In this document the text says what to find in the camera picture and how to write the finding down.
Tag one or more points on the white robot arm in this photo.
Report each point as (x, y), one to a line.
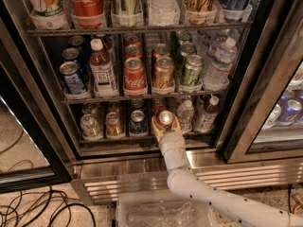
(183, 183)

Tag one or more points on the white green can bottom shelf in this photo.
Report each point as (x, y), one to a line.
(90, 126)

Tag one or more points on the clear plastic bin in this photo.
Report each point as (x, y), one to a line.
(161, 209)

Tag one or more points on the blue can middle shelf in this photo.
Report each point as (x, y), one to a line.
(72, 78)

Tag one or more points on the red coke can shelf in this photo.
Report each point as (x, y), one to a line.
(134, 74)
(165, 119)

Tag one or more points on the red coke can behind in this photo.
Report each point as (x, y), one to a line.
(158, 105)

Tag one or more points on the large coca-cola can top shelf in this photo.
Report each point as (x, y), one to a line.
(86, 0)

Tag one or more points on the brown tea bottle white cap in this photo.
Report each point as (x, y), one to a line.
(102, 69)

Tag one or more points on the red coke can bottom shelf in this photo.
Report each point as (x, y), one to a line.
(165, 119)

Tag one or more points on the blue pepsi can bottom shelf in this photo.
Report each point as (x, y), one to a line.
(138, 123)

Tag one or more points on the water bottle middle shelf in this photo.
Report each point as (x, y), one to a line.
(223, 60)

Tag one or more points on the tea bottle bottom shelf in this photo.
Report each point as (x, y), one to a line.
(207, 109)

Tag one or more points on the orange soda can bottom shelf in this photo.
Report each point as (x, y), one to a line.
(113, 124)

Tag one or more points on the blue can right fridge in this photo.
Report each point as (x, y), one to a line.
(289, 112)

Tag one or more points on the steel fridge bottom grille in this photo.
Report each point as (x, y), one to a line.
(104, 180)

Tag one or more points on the clear water bottle bottom shelf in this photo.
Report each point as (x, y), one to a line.
(185, 114)

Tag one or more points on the green can middle shelf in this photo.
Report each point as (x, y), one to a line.
(191, 71)

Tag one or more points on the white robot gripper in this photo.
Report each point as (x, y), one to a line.
(170, 141)

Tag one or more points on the open fridge door left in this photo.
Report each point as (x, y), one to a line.
(30, 152)

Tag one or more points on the gold can middle shelf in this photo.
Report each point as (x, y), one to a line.
(163, 72)

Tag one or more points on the red coke can middle shelf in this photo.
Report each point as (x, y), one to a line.
(134, 74)

